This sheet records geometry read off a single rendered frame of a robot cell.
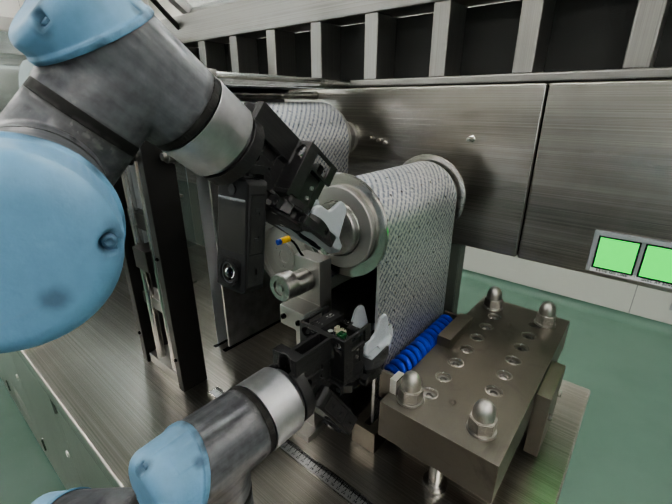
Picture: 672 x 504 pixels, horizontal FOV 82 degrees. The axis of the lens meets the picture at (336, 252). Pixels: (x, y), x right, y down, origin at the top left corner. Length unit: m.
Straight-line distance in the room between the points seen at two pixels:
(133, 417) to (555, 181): 0.82
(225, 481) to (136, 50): 0.33
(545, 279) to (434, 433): 2.85
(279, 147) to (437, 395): 0.39
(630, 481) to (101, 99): 2.11
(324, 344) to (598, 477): 1.75
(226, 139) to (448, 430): 0.42
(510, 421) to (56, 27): 0.58
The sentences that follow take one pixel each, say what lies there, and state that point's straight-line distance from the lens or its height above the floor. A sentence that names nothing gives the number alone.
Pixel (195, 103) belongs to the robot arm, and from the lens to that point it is 0.32.
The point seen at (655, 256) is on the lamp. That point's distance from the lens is 0.75.
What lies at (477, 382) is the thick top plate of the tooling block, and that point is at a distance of 0.63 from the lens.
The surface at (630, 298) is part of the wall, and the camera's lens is 3.30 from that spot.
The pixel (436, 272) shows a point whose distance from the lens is 0.70.
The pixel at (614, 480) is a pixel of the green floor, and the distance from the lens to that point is 2.11.
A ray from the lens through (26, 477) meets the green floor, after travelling 2.19.
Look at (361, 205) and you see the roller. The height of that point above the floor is 1.29.
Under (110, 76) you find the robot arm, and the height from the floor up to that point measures 1.43.
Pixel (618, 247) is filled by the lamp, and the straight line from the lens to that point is 0.75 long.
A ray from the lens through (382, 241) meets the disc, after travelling 0.50.
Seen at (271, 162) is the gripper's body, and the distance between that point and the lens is 0.40.
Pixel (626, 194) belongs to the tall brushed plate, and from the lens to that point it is 0.73.
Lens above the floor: 1.41
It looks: 21 degrees down
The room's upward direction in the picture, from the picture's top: straight up
